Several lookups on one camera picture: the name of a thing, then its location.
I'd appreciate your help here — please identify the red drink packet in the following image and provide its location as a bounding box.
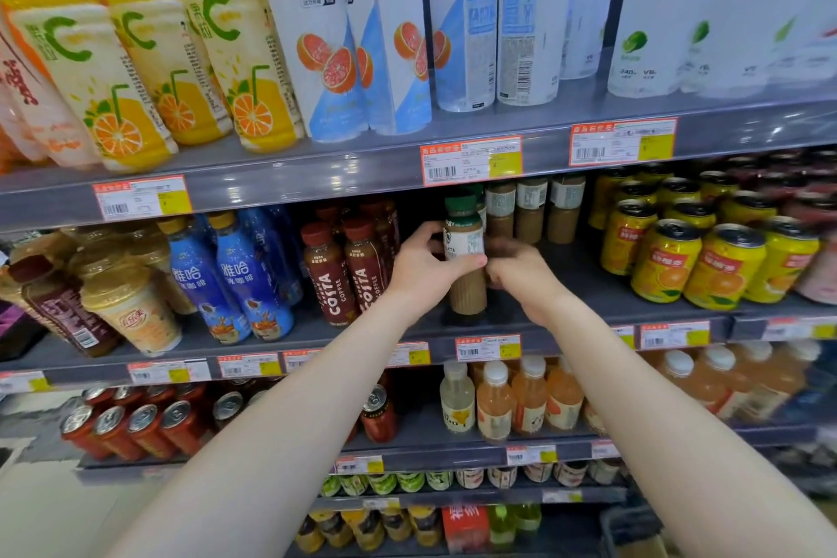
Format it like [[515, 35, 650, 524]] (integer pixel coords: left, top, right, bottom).
[[442, 504, 490, 555]]

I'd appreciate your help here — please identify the row of small drink cans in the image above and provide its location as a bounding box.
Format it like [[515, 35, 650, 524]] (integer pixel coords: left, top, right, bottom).
[[319, 458, 623, 499]]

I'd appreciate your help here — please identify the group of yellow orange cans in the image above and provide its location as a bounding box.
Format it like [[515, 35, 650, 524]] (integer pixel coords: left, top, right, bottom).
[[587, 161, 822, 312]]

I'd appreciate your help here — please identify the person's right hand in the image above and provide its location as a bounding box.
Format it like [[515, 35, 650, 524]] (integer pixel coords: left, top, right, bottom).
[[484, 237, 576, 327]]

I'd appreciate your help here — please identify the green drink bottle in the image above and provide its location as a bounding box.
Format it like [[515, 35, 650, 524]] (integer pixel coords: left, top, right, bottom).
[[488, 503, 543, 547]]

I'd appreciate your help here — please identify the peach drink bottle white cap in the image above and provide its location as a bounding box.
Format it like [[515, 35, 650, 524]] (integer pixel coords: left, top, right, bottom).
[[654, 349, 715, 408], [732, 339, 826, 426], [692, 344, 754, 422]]

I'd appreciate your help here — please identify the blue coffee bottle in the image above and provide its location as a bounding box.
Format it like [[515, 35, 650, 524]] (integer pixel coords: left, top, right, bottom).
[[208, 210, 296, 343], [238, 204, 306, 307], [159, 217, 253, 347]]

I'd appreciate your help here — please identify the gray metal shelf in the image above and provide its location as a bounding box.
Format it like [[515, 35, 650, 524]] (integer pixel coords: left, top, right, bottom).
[[75, 381, 837, 481], [0, 244, 837, 394], [0, 75, 837, 235], [313, 476, 630, 513]]

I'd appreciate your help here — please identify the white red price label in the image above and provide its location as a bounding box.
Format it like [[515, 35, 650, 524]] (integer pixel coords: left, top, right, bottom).
[[568, 117, 678, 168], [420, 135, 523, 187], [92, 174, 193, 223]]

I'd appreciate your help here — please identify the single red drink can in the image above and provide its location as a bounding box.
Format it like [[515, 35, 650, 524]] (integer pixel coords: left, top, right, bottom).
[[360, 384, 399, 445]]

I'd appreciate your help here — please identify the group of red cans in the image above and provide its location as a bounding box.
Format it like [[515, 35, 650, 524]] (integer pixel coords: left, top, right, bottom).
[[59, 380, 279, 463]]

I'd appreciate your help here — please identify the white lime print bottle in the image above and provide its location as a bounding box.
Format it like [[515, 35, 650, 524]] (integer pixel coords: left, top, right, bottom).
[[680, 0, 786, 101], [765, 0, 837, 88], [607, 0, 715, 100]]

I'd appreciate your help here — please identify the pink peach drink bottle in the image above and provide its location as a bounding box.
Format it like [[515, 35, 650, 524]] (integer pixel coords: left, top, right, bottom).
[[0, 21, 100, 171]]

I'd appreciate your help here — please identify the person's right forearm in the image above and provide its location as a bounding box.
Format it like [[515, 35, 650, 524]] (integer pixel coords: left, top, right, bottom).
[[533, 286, 837, 558]]

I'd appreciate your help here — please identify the green cap coffee bottle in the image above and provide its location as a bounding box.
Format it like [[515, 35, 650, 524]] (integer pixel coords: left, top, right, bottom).
[[442, 194, 489, 316]]

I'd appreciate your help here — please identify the beige coffee bottle brown cap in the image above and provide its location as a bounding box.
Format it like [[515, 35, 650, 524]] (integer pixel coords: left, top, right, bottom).
[[547, 174, 587, 245], [484, 181, 518, 242], [514, 177, 549, 245]]

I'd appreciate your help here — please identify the group of milk tea cups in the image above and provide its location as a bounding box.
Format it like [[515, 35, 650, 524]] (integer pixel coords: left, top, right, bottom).
[[0, 225, 198, 360]]

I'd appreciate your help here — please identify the person's left hand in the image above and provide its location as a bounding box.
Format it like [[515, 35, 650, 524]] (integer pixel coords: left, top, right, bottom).
[[387, 221, 489, 323]]

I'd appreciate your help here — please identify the orange juice bottle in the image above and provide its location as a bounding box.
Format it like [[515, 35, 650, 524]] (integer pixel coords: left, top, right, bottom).
[[88, 0, 234, 147], [0, 0, 179, 174], [165, 0, 307, 153]]

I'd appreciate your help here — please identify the white grapefruit print bottle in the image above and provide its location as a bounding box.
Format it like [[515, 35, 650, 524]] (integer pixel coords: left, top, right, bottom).
[[245, 0, 368, 144], [333, 0, 434, 137]]

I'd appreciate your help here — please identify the row of yellow tea bottles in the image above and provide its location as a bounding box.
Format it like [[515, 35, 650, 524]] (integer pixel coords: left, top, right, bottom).
[[293, 505, 446, 555]]

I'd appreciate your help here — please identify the pale yellow drink bottle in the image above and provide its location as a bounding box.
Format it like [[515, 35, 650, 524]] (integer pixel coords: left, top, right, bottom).
[[439, 362, 477, 435]]

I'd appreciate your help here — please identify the row of shelf price tags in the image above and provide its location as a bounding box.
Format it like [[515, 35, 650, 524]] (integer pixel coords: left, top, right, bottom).
[[0, 317, 837, 395]]

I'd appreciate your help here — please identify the person's left forearm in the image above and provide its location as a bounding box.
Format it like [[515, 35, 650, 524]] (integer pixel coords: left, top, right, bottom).
[[105, 289, 432, 558]]

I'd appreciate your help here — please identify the brown coffee bottle red cap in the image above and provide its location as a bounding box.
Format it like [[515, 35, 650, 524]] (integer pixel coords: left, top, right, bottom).
[[342, 217, 395, 314], [300, 222, 358, 327], [316, 198, 401, 264]]

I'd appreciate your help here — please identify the white blue label bottle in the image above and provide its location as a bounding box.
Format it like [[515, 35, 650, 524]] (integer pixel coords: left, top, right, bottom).
[[424, 0, 503, 114], [496, 0, 578, 108], [561, 0, 623, 82]]

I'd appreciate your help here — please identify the orange drink bottle white cap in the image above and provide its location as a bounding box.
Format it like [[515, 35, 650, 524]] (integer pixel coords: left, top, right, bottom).
[[475, 361, 518, 443], [511, 355, 549, 436], [545, 357, 585, 432]]

